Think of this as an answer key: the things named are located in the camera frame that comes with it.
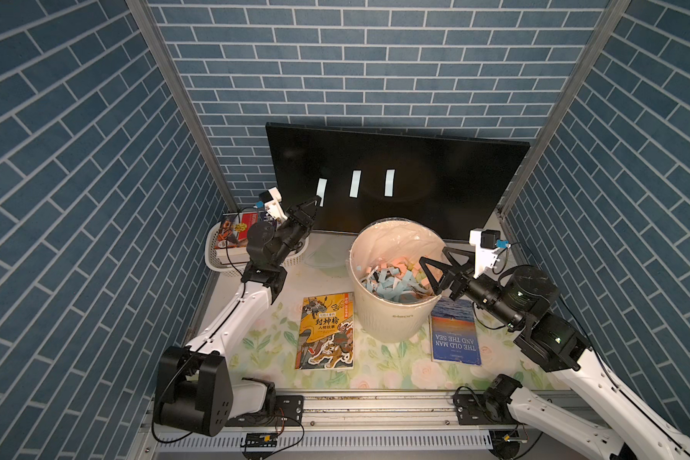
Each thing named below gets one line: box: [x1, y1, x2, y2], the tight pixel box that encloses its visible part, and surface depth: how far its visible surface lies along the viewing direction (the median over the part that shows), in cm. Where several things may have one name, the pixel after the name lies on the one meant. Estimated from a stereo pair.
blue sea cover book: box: [429, 298, 483, 367], surface depth 86 cm
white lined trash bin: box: [347, 217, 447, 344], surface depth 83 cm
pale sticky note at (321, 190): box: [316, 178, 328, 207], surface depth 73 cm
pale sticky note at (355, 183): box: [348, 169, 363, 199], surface depth 75 cm
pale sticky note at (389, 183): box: [384, 169, 396, 198], surface depth 74 cm
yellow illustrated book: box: [295, 291, 355, 370], surface depth 87 cm
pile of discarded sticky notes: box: [360, 257, 438, 302], surface depth 86 cm
